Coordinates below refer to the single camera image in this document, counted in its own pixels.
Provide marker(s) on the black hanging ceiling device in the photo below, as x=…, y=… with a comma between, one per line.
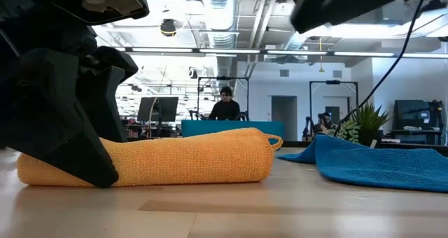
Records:
x=168, y=28

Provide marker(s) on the silver ventilation duct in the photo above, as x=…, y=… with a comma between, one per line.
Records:
x=220, y=38

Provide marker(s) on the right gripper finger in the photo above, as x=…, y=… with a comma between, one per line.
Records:
x=350, y=3

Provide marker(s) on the orange microfiber towel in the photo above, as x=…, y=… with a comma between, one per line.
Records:
x=192, y=157

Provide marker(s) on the linear ceiling light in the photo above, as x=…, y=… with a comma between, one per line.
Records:
x=227, y=51

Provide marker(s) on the black metal gantry frame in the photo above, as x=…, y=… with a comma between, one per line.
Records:
x=332, y=82
x=224, y=78

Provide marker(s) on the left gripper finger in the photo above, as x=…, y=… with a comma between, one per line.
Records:
x=101, y=105
x=42, y=108

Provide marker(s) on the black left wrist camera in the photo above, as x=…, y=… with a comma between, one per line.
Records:
x=105, y=3

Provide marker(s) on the dark workstation monitor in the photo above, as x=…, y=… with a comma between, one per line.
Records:
x=416, y=113

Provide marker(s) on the person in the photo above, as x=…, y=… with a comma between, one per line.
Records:
x=325, y=122
x=225, y=110

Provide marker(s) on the blue microfiber towel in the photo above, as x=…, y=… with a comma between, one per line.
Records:
x=378, y=164

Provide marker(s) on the potted green succulent plant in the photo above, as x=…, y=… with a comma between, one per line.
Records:
x=369, y=122

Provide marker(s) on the dark monitor on stand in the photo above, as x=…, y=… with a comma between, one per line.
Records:
x=157, y=108

